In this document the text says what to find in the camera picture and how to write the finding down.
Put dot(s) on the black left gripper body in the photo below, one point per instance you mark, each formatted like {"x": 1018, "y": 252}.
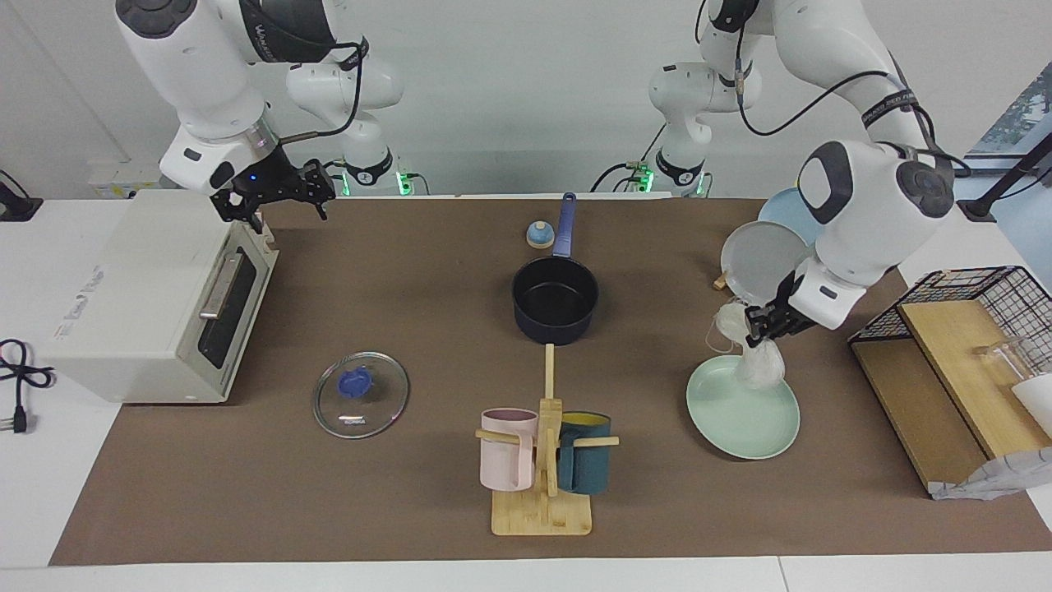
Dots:
{"x": 791, "y": 308}

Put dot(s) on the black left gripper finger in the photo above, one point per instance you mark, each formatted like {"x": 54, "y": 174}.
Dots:
{"x": 777, "y": 330}
{"x": 756, "y": 325}

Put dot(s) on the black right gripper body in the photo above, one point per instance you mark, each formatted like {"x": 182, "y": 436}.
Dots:
{"x": 263, "y": 187}

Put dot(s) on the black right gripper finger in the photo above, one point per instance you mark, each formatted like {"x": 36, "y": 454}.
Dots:
{"x": 320, "y": 205}
{"x": 320, "y": 174}

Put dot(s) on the white vermicelli bundle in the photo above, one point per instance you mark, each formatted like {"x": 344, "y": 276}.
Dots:
{"x": 760, "y": 370}

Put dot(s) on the glass lid with blue knob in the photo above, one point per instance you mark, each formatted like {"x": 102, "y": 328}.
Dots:
{"x": 355, "y": 383}

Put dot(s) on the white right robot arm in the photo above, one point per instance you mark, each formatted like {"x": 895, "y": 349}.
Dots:
{"x": 205, "y": 82}

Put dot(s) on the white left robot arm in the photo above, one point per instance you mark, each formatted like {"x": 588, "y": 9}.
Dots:
{"x": 863, "y": 214}

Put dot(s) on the wooden plate rack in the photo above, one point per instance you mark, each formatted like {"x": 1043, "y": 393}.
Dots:
{"x": 721, "y": 282}

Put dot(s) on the grey plate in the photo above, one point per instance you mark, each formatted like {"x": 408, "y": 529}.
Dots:
{"x": 760, "y": 259}

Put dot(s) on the light blue plate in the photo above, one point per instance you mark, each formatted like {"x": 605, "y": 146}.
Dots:
{"x": 785, "y": 214}

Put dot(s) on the light green plate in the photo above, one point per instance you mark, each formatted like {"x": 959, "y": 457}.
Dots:
{"x": 740, "y": 419}

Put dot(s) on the cream toaster oven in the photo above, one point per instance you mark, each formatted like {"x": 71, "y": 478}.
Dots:
{"x": 140, "y": 288}

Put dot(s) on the clear glass cup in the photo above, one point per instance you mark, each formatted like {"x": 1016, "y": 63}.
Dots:
{"x": 1003, "y": 358}

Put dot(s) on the teal mug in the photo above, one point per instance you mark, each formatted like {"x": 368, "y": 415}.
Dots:
{"x": 588, "y": 469}

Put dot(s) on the crumpled white plastic bag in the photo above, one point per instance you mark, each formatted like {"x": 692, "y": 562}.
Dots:
{"x": 994, "y": 477}

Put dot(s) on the white cup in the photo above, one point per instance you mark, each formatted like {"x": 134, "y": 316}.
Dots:
{"x": 1037, "y": 403}

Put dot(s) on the pink mug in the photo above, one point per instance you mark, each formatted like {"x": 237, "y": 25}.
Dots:
{"x": 505, "y": 460}

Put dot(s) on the wooden mug tree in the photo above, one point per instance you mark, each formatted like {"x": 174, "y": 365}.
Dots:
{"x": 542, "y": 514}

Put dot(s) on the brown table mat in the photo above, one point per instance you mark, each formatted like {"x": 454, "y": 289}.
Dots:
{"x": 411, "y": 493}

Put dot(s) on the black clamp mount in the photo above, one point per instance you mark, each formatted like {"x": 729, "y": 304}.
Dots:
{"x": 16, "y": 205}

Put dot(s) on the black camera stand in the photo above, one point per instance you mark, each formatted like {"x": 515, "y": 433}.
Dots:
{"x": 1011, "y": 177}

